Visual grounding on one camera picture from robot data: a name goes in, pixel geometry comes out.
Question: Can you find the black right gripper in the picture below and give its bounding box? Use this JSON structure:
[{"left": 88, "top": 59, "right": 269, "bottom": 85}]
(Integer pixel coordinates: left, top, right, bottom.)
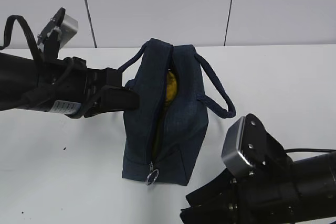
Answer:
[{"left": 180, "top": 155, "right": 302, "bottom": 224}]

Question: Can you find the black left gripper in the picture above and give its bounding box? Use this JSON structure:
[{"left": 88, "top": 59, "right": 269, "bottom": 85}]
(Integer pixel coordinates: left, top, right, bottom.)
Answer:
[{"left": 36, "top": 57, "right": 140, "bottom": 119}]

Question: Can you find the yellow squash toy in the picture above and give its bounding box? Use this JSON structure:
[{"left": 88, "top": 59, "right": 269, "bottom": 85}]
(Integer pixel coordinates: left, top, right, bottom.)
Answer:
[{"left": 164, "top": 70, "right": 178, "bottom": 107}]

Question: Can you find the metal zipper pull ring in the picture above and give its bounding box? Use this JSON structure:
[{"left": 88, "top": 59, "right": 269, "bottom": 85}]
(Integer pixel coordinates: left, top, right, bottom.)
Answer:
[{"left": 145, "top": 162, "right": 160, "bottom": 187}]

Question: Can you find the dark blue fabric lunch bag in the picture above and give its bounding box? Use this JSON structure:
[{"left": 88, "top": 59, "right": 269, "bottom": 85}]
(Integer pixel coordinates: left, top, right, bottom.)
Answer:
[{"left": 121, "top": 38, "right": 236, "bottom": 186}]

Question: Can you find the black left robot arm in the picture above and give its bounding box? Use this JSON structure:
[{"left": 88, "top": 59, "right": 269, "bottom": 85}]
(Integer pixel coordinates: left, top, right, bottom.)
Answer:
[{"left": 1, "top": 54, "right": 140, "bottom": 119}]

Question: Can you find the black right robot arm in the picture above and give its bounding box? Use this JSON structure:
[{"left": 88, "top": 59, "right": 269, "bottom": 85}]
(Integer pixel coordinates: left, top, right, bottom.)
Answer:
[{"left": 180, "top": 153, "right": 335, "bottom": 223}]

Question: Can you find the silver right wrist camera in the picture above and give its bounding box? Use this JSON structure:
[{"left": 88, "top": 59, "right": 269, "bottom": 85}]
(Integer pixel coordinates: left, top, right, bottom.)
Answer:
[{"left": 222, "top": 113, "right": 288, "bottom": 179}]

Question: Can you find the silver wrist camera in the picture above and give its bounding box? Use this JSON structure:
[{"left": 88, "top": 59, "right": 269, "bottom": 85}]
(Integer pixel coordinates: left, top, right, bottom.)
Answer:
[
  {"left": 37, "top": 7, "right": 78, "bottom": 61},
  {"left": 222, "top": 113, "right": 288, "bottom": 179}
]

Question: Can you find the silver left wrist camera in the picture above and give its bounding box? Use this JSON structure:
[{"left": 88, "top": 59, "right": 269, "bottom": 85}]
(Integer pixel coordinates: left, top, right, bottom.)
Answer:
[{"left": 37, "top": 7, "right": 78, "bottom": 61}]

